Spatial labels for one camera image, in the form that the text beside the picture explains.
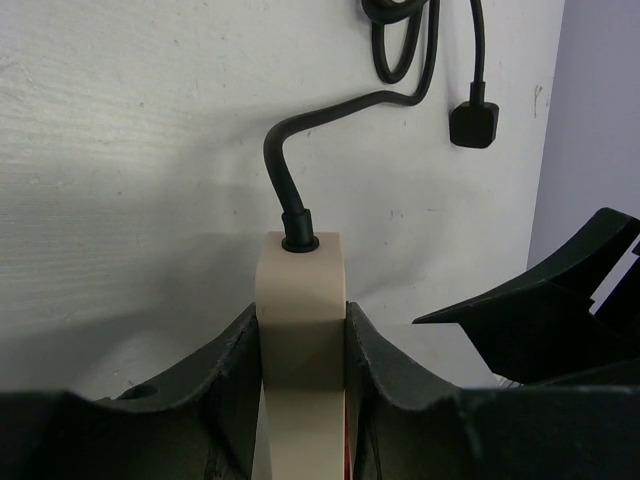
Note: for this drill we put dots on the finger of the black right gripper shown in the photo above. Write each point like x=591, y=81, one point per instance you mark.
x=538, y=325

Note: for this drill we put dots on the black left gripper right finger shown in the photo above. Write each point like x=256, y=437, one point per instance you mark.
x=404, y=422

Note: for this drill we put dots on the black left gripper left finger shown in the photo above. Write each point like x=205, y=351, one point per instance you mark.
x=195, y=420

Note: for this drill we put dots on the beige power strip red sockets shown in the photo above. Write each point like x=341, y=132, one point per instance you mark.
x=301, y=310

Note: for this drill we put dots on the large white charger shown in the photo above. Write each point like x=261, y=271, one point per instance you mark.
x=446, y=351

